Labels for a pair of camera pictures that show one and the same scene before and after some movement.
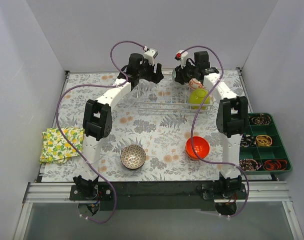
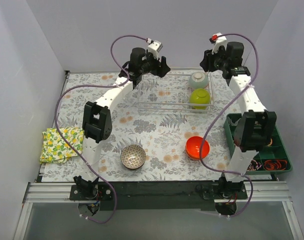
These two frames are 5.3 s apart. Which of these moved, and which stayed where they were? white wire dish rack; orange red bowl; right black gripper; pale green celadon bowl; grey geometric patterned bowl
Moved: right black gripper; pale green celadon bowl
Stayed: grey geometric patterned bowl; orange red bowl; white wire dish rack
